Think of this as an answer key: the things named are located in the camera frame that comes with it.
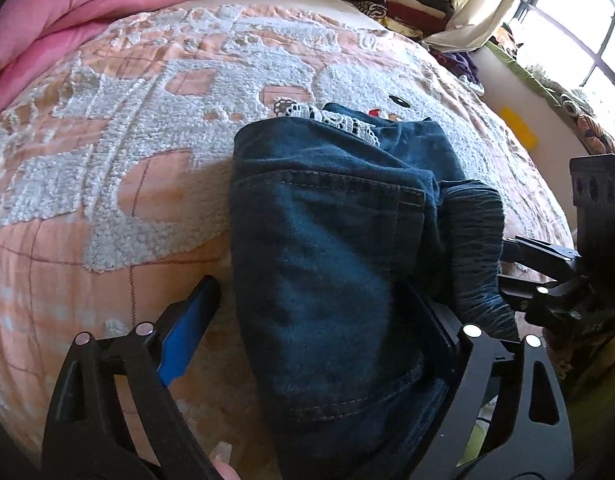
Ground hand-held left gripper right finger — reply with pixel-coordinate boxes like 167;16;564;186
411;286;574;480

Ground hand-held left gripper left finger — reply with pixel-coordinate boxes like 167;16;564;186
42;275;223;480

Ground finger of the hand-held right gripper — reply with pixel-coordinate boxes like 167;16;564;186
497;275;554;307
502;237;584;267

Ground blue denim pants lace trim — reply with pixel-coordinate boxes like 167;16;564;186
229;99;519;480

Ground person's right forearm green sleeve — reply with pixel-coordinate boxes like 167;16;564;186
562;360;615;466

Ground orange floral cloth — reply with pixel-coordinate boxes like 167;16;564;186
575;112;615;157

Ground yellow bag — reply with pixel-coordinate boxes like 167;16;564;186
499;105;539;151

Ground green windowsill cloth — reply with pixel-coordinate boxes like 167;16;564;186
485;39;615;157

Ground pink white fluffy blanket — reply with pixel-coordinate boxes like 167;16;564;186
0;0;575;480

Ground window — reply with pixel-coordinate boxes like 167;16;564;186
507;0;615;136

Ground purple clothes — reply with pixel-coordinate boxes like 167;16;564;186
431;49;484;87

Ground cream curtain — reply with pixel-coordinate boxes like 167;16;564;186
422;0;541;54

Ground pink quilt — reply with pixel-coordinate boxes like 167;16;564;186
0;0;211;126

